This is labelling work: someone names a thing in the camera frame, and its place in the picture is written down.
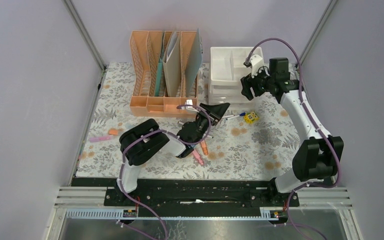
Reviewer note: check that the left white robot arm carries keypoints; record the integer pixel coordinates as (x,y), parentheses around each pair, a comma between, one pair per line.
(139,144)

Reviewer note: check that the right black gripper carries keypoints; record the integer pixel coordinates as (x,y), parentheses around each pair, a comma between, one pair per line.
(249,82)

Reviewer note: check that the light blue folder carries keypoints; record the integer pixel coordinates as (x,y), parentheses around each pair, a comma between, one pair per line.
(192,46)

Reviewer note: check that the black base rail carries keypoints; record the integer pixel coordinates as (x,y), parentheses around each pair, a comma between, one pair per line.
(191,198)

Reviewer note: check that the white plastic drawer unit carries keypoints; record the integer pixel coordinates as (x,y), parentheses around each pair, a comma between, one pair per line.
(226,71)

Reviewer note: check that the yellow owl eraser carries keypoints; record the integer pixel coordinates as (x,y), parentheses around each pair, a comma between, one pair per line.
(251,117)

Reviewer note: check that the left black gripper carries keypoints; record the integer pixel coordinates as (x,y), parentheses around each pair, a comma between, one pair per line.
(215,112)

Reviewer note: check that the orange plastic file organizer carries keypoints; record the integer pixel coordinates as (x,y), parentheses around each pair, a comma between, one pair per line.
(145,50)

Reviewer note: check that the teal folder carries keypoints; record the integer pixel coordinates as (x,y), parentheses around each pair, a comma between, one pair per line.
(159,81)

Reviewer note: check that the floral patterned desk mat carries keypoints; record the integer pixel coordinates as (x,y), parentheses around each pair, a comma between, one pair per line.
(236,150)

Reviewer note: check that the blue cap whiteboard marker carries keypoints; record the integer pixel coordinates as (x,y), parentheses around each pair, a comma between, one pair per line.
(237,116)

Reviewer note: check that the orange highlighter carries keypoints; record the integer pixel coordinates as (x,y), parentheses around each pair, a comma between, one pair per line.
(204,148)

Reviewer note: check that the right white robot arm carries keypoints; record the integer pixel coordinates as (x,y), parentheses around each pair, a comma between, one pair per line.
(319,153)

